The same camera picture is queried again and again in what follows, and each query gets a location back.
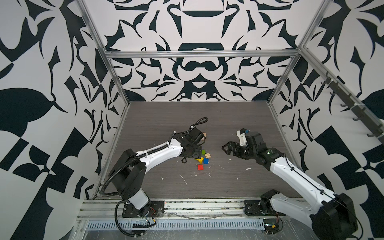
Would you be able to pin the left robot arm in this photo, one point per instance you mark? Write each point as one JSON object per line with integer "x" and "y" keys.
{"x": 126, "y": 178}

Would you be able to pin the white cable duct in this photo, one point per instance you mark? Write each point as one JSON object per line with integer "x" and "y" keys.
{"x": 182, "y": 224}

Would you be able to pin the yellow wood block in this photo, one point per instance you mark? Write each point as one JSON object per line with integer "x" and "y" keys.
{"x": 200, "y": 160}

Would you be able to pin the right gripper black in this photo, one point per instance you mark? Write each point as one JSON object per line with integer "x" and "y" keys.
{"x": 230, "y": 147}

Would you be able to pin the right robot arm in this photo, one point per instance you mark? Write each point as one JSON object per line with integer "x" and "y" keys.
{"x": 329, "y": 215}

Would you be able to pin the blue wood cube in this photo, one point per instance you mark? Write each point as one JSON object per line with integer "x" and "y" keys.
{"x": 205, "y": 161}

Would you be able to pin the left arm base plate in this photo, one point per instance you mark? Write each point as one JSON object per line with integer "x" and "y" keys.
{"x": 151, "y": 210}

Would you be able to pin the natural wood block long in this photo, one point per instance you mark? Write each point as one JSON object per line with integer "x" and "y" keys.
{"x": 204, "y": 136}

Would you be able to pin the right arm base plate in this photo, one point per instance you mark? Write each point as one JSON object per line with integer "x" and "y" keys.
{"x": 254, "y": 208}

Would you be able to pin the small green circuit board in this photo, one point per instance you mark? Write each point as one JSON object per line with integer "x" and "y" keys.
{"x": 272, "y": 226}

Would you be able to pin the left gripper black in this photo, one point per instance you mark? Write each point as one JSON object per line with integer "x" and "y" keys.
{"x": 198, "y": 154}

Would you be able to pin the black hook rail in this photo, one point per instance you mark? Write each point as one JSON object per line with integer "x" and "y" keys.
{"x": 361, "y": 111}

